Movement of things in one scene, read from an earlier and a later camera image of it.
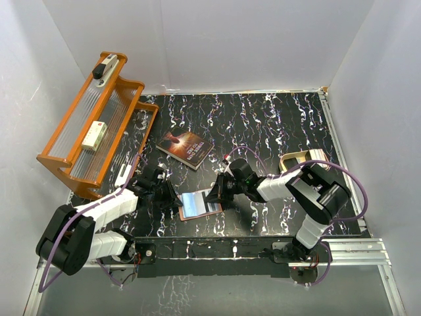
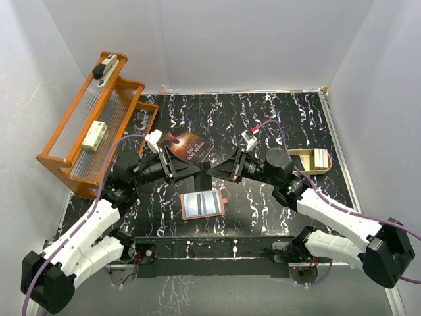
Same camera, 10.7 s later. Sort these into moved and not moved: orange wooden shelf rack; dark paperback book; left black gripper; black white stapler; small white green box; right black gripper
Moved: right black gripper; left black gripper
Not moved: black white stapler; orange wooden shelf rack; dark paperback book; small white green box
